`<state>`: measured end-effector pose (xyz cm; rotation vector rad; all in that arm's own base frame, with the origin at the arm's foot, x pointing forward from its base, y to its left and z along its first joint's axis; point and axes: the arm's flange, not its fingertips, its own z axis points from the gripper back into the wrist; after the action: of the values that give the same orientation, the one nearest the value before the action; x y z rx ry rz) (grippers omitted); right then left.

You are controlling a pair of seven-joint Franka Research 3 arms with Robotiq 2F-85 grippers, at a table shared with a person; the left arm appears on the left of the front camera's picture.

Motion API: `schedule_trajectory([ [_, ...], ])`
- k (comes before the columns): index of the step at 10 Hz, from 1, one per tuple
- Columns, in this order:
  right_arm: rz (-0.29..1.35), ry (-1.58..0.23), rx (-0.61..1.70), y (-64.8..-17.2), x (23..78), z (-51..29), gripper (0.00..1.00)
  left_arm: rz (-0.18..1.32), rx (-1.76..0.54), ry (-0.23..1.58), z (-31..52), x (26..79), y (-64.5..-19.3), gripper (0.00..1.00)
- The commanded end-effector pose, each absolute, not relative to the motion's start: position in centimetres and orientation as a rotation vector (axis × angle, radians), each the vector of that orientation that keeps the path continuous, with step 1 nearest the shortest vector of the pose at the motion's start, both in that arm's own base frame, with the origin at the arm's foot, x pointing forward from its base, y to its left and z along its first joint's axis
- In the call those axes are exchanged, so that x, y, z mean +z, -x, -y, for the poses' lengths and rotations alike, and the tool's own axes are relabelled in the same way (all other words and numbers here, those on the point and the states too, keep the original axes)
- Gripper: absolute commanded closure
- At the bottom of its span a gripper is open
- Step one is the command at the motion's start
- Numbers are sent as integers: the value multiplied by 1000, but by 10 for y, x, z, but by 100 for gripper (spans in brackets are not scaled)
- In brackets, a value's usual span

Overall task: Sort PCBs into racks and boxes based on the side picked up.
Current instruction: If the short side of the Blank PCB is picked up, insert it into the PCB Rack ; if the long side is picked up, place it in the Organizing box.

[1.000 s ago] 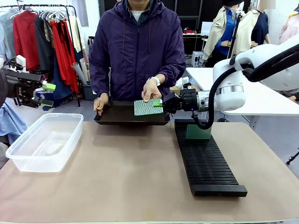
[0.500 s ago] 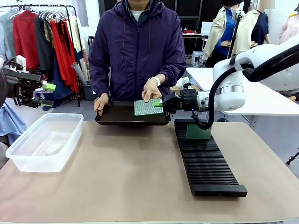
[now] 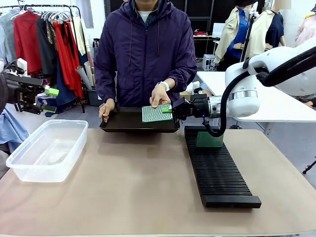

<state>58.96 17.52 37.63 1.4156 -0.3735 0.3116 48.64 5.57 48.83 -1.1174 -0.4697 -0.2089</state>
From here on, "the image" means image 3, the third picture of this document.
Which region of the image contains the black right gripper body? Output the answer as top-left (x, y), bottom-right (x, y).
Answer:
top-left (190, 93), bottom-right (210, 119)

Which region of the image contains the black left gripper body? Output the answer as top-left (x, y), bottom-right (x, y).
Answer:
top-left (3, 73), bottom-right (45, 115)

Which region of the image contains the PCB with silver side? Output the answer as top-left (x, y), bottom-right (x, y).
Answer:
top-left (141, 103), bottom-right (173, 123)

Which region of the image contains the plain green PCB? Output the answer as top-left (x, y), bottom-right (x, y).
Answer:
top-left (197, 131), bottom-right (224, 149)

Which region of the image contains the black rectangular tray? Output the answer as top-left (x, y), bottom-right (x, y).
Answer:
top-left (99, 106), bottom-right (181, 134)

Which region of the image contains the person's right forearm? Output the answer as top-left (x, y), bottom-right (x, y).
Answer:
top-left (93, 61), bottom-right (118, 102)

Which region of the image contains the person's left forearm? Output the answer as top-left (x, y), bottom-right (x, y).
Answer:
top-left (165, 64), bottom-right (198, 94)

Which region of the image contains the person's left hand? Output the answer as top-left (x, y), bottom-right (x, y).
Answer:
top-left (150, 84), bottom-right (171, 109)

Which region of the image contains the person's right hand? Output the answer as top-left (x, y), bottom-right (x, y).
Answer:
top-left (98, 98), bottom-right (116, 123)

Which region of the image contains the dark blue hanging garment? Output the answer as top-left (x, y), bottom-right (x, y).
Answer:
top-left (55, 59), bottom-right (77, 107)

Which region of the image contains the white wristband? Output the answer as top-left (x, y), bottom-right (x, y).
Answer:
top-left (157, 80), bottom-right (171, 92)

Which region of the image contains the small white box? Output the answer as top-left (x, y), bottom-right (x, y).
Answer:
top-left (16, 58), bottom-right (28, 75)

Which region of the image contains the white table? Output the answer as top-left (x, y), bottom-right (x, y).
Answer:
top-left (197, 71), bottom-right (316, 135)

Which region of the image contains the beige paper roll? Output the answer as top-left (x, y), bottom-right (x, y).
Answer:
top-left (75, 65), bottom-right (92, 91)
top-left (83, 61), bottom-right (96, 87)

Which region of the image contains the light blue cloth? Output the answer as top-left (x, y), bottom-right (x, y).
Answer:
top-left (0, 107), bottom-right (30, 149)

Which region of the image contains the long red hanging dress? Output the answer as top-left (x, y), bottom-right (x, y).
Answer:
top-left (53, 21), bottom-right (83, 98)

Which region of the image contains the black hanging garment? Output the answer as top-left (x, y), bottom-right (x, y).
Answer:
top-left (36, 16), bottom-right (59, 79)

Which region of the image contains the grey plastic bin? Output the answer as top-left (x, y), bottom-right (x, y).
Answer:
top-left (86, 88), bottom-right (99, 107)

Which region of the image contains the white plastic crate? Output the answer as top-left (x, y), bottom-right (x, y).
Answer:
top-left (202, 54), bottom-right (218, 72)

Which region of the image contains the red hanging shirt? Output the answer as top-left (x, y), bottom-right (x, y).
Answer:
top-left (13, 11), bottom-right (42, 76)

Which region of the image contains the person torso in dark jacket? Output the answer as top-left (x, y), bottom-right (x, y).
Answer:
top-left (93, 0), bottom-right (198, 108)

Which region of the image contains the light grey hanging garment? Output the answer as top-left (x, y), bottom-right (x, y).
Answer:
top-left (0, 12), bottom-right (18, 65)

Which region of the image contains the cream hanging garment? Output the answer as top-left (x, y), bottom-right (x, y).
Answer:
top-left (73, 16), bottom-right (87, 57)

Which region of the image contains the clear plastic storage box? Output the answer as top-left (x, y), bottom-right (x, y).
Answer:
top-left (5, 119), bottom-right (89, 183)

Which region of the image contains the black slotted PCB rack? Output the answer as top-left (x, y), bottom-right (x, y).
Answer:
top-left (184, 125), bottom-right (262, 209)

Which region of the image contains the white monitor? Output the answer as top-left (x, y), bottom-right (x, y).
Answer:
top-left (212, 22), bottom-right (227, 38)

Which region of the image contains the mannequin beige jacket blue shirt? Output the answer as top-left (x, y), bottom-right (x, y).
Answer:
top-left (214, 0), bottom-right (252, 65)

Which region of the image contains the black metal clothes rack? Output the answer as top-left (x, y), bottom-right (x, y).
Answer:
top-left (0, 4), bottom-right (86, 113)

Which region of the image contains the mannequin cream jacket navy top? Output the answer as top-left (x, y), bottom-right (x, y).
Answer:
top-left (244, 0), bottom-right (287, 60)

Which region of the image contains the black tripod foot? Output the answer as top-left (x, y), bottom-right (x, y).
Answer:
top-left (302, 155), bottom-right (316, 175)

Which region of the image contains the mannequin in pink garment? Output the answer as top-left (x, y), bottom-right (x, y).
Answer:
top-left (295, 9), bottom-right (316, 47)

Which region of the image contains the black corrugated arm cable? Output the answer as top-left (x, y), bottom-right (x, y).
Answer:
top-left (202, 45), bottom-right (316, 137)

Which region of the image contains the black tripod with camera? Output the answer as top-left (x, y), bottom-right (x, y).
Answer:
top-left (240, 11), bottom-right (259, 62)

